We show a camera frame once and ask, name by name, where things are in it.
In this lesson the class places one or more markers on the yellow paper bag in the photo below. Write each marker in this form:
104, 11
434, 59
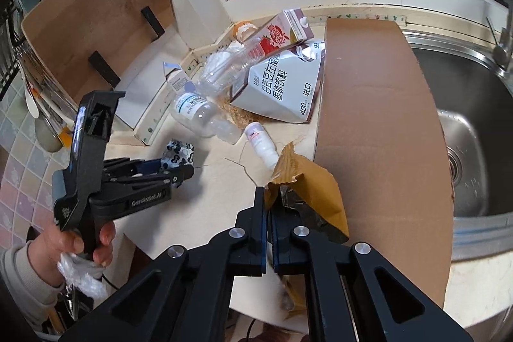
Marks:
300, 184

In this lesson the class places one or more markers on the large white brown milk carton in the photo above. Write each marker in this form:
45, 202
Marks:
284, 86

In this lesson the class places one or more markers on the brown cardboard sheet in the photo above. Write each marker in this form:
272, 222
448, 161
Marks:
380, 137

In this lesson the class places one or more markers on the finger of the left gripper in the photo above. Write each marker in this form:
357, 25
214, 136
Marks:
125, 167
138, 183

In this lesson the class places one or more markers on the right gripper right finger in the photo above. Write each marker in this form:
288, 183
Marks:
291, 242

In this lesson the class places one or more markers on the pink strawberry milk carton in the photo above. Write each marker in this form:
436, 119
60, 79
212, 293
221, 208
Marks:
285, 30

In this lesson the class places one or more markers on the wooden cutting board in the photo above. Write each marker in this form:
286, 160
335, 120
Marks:
65, 33

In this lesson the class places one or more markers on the white rice spoon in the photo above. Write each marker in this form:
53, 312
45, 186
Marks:
31, 103

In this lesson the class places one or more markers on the orange capped small jar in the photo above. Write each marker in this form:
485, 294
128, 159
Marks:
244, 30

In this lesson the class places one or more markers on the clear plastic wrap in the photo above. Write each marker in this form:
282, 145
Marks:
223, 68

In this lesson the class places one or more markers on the chrome kitchen faucet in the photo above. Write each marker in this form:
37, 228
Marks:
502, 52

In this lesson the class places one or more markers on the person's left hand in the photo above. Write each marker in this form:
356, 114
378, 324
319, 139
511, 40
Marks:
45, 250

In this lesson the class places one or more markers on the small purple white carton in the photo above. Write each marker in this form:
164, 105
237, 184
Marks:
177, 79

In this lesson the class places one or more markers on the clear plastic water bottle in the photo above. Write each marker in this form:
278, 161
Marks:
204, 118

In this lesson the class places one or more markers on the black white patterned wrapper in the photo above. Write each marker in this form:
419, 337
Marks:
177, 154

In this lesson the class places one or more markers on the tan loofah scrubber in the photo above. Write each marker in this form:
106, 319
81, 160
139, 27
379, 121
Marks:
239, 116

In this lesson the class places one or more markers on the stainless steel sink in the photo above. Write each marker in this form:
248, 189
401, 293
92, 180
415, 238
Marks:
474, 104

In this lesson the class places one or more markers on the small white yogurt bottle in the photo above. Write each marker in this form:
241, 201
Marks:
262, 144

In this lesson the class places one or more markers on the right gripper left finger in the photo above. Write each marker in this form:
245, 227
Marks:
251, 250

